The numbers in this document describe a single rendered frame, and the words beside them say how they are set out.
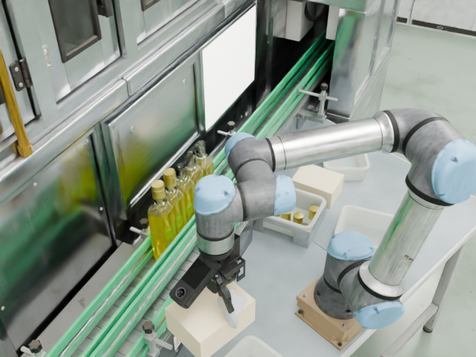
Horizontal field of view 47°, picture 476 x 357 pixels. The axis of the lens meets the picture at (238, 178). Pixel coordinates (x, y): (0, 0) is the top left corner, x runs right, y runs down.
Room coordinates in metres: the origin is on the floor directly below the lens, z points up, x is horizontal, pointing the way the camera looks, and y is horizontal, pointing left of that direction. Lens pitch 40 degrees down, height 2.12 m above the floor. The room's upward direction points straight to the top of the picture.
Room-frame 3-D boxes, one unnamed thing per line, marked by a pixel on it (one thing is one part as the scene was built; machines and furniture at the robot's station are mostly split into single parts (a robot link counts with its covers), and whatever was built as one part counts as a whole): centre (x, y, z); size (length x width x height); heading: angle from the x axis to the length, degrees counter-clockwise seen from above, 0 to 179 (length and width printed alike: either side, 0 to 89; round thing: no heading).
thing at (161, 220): (1.11, 0.21, 0.99); 0.06 x 0.06 x 0.21; 64
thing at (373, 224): (1.29, -0.44, 0.78); 0.22 x 0.17 x 0.09; 70
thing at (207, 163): (1.32, 0.11, 0.99); 0.06 x 0.06 x 0.21; 64
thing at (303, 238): (1.40, -0.15, 0.79); 0.27 x 0.17 x 0.08; 64
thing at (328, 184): (1.54, -0.29, 0.79); 0.16 x 0.12 x 0.07; 61
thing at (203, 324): (0.75, 0.06, 1.09); 0.16 x 0.12 x 0.07; 133
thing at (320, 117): (1.90, -0.32, 0.90); 0.17 x 0.05 x 0.22; 64
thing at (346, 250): (0.99, -0.30, 1.00); 0.13 x 0.12 x 0.14; 16
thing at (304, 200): (1.38, -0.17, 0.80); 0.22 x 0.17 x 0.09; 64
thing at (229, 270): (0.77, 0.04, 1.24); 0.09 x 0.08 x 0.12; 133
